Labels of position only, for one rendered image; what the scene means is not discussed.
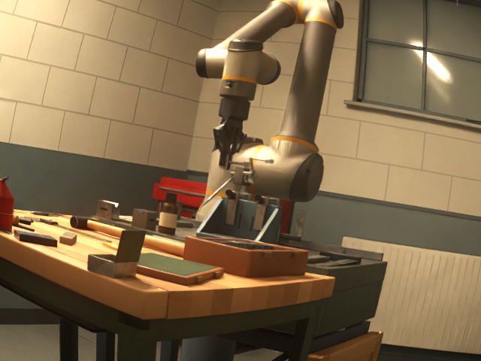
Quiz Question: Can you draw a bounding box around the red can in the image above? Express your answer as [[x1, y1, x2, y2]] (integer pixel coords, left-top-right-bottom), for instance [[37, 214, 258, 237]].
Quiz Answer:
[[0, 175, 16, 232]]

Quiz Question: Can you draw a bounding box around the wooden handled mallet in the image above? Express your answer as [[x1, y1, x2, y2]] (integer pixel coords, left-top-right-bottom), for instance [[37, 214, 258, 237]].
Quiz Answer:
[[69, 214, 188, 257]]

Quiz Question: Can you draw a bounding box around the dark green bench frame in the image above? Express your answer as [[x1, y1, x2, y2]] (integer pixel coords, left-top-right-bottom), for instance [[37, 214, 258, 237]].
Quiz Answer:
[[0, 255, 327, 361]]

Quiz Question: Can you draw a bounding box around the grey steel v-block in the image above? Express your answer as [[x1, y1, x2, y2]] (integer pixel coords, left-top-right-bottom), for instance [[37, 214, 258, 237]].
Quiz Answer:
[[95, 199, 121, 222]]

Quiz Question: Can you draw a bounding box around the grey surface gauge clamp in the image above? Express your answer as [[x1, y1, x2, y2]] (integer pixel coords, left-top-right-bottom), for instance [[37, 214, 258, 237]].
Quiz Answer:
[[231, 157, 257, 186]]

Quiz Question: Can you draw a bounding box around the brown glass bottle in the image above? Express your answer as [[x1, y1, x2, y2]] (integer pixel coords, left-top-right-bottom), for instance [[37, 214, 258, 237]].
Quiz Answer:
[[157, 192, 179, 236]]

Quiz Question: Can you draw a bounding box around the dark grey surface plate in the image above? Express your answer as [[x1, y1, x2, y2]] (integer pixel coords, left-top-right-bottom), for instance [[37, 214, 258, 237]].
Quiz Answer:
[[112, 214, 385, 268]]

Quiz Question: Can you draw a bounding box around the dark blue flat stone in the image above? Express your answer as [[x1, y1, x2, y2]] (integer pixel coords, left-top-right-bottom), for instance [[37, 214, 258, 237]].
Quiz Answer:
[[14, 229, 59, 248]]

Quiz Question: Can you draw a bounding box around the grey framed window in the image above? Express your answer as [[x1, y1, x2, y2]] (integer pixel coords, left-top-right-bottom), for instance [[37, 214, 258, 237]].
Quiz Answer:
[[343, 0, 481, 132]]

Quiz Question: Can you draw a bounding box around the wooden stool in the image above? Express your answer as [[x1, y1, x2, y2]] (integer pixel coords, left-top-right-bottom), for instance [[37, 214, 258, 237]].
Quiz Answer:
[[307, 330, 385, 361]]

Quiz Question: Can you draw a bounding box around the grey steel block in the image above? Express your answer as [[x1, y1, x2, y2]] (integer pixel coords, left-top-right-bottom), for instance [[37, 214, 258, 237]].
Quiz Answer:
[[131, 208, 158, 231]]

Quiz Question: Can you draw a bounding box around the grey metal box open lid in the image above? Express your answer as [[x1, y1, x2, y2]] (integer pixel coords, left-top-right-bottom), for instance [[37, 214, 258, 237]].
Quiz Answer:
[[86, 229, 147, 280]]

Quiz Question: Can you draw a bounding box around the dark green stand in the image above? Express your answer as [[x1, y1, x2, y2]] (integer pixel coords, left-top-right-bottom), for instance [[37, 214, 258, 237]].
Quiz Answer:
[[304, 259, 389, 353]]

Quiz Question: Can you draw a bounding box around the wooden lid green lining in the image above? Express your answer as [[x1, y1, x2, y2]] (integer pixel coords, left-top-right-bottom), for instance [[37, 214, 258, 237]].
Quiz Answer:
[[135, 252, 225, 287]]

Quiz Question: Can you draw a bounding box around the grey clamp black knob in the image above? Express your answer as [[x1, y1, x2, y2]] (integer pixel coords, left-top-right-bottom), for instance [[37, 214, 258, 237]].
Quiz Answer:
[[224, 189, 242, 227], [251, 193, 271, 231]]

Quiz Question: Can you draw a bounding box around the steel scriber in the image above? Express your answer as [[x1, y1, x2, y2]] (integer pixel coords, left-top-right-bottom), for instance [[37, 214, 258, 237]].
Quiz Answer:
[[204, 177, 236, 207]]

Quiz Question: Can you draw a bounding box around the blue angle plate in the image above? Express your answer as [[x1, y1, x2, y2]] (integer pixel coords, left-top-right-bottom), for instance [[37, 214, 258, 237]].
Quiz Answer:
[[195, 196, 283, 244]]

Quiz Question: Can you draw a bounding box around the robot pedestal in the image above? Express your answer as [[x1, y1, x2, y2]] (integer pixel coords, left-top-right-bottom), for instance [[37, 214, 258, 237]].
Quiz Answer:
[[180, 335, 237, 361]]

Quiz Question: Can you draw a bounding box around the white radiator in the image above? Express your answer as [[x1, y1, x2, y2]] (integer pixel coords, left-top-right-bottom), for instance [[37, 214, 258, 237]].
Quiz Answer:
[[340, 235, 481, 356]]

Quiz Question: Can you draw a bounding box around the red tool cabinet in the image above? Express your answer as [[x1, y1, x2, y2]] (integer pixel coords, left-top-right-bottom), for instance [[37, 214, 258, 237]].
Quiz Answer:
[[153, 176, 295, 235]]

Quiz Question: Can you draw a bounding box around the orange wooden box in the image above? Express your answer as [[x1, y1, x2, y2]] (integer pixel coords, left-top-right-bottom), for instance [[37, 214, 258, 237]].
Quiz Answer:
[[183, 235, 310, 279]]

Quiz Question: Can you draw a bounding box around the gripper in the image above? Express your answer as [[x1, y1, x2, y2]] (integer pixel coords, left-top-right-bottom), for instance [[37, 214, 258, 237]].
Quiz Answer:
[[212, 96, 253, 169]]

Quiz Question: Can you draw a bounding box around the dark grey gauge block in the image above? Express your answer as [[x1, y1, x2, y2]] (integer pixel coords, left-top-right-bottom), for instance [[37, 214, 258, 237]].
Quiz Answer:
[[325, 256, 362, 268]]

